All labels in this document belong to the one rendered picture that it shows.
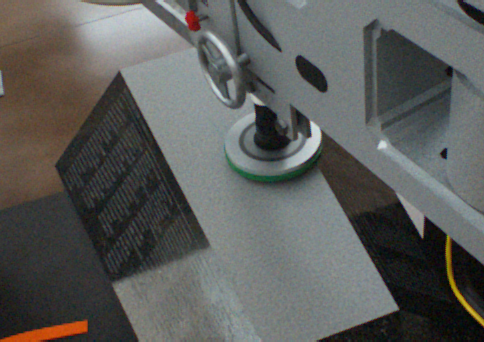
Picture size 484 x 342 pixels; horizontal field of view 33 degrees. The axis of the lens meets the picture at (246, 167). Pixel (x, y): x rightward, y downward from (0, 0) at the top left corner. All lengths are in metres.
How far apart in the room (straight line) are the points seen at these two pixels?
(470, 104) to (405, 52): 0.20
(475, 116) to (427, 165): 0.19
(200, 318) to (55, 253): 1.35
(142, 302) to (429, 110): 0.83
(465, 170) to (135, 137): 1.10
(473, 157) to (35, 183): 2.39
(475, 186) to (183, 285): 0.80
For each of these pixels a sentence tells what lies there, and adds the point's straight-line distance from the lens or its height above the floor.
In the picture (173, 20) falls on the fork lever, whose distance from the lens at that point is 1.86.
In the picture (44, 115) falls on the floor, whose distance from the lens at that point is 3.55.
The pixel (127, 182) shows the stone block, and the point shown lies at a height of 0.75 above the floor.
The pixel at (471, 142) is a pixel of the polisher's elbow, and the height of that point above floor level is 1.38.
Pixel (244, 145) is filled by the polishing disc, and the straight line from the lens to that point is 1.79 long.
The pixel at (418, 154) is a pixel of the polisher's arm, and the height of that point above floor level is 1.27.
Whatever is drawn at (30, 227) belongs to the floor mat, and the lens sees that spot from 3.04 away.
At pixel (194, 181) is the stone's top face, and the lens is 1.79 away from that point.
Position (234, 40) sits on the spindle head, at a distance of 1.47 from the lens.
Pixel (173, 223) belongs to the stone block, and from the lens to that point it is 1.78.
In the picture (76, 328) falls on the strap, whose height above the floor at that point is 0.02.
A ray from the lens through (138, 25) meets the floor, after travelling 3.97.
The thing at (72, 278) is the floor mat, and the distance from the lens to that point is 2.82.
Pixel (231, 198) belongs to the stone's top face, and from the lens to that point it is 1.74.
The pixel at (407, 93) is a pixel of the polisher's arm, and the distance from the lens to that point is 1.22.
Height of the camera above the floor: 2.06
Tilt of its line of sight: 42 degrees down
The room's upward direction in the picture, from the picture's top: 9 degrees counter-clockwise
